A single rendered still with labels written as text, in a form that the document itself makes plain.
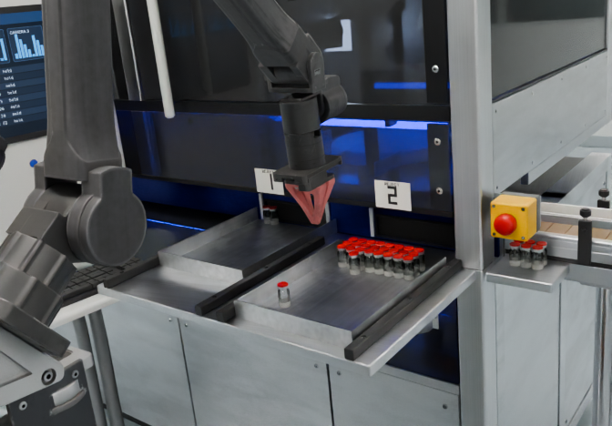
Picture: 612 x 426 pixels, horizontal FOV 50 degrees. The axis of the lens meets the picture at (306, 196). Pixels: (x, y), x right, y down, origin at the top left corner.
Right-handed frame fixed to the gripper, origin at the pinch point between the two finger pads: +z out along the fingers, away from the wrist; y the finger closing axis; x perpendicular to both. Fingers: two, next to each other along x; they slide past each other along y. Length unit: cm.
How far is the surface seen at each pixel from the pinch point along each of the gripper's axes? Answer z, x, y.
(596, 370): 50, -31, 48
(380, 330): 20.3, -8.0, 2.9
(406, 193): 9.0, 3.3, 35.4
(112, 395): 75, 97, 14
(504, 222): 11.2, -18.6, 31.7
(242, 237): 23, 48, 31
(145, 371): 81, 105, 32
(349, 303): 22.1, 3.7, 11.2
